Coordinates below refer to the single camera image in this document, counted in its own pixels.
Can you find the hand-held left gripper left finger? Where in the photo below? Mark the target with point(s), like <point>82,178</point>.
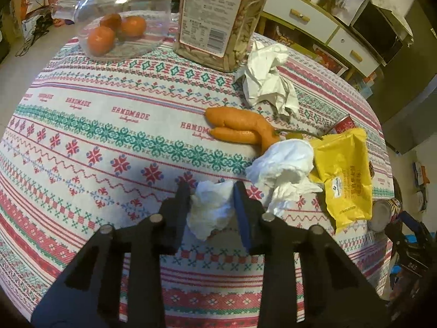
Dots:
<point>177,211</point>

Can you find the beige cloth cover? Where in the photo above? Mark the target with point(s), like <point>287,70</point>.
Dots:
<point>392,6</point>

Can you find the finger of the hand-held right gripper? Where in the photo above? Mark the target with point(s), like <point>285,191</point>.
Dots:
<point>411,222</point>

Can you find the printed drink can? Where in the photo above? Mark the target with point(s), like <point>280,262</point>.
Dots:
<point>380,215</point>

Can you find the small white tissue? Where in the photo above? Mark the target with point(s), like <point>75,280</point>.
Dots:
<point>211,208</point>

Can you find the forked orange carrot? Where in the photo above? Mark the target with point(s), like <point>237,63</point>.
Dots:
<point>235,123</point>

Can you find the clear plastic snack jar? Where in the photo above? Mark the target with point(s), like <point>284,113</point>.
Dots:
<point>222,20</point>

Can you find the yellow snack packet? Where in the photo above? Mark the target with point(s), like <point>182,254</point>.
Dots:
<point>344,177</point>

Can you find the red drink can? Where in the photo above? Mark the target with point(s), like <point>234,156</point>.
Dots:
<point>343,124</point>

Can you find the pile of bags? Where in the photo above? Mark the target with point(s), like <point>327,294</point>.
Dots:
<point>34,10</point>

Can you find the black microwave oven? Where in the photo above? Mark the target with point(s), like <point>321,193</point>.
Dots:
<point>377,32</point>

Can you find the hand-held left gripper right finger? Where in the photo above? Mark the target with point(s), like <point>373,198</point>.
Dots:
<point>243,211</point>

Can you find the glass jar with wooden lid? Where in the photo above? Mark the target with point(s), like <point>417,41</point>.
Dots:
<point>126,6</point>

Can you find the dark grey refrigerator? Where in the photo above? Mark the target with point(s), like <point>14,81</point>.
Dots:
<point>406,116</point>

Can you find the framed orange picture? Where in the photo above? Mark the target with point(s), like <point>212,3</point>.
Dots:
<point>326,61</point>

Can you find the orange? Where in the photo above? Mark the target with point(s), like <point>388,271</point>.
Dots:
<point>133,26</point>
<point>111,21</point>
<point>100,41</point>

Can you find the patterned tablecloth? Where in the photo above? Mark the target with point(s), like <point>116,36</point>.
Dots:
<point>102,136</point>

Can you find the white paper bag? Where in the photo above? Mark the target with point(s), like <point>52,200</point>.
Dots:
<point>350,5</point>

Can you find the large crumpled white tissue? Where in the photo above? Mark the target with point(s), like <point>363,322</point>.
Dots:
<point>268,75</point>

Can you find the long sideboard with white drawers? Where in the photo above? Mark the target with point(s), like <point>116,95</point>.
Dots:
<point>317,30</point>

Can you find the cardboard box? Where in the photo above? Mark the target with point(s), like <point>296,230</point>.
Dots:
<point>419,174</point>

